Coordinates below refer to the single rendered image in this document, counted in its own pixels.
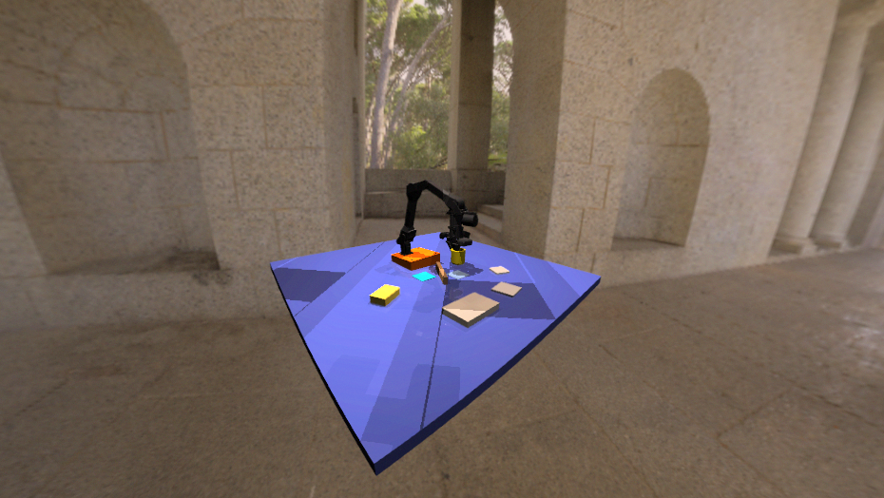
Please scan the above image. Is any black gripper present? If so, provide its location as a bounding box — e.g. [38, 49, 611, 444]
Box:
[439, 224, 472, 251]

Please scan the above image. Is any yellow rectangular block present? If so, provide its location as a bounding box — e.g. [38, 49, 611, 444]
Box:
[370, 285, 400, 306]

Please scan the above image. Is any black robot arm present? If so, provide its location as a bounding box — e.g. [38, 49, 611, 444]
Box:
[396, 180, 478, 256]

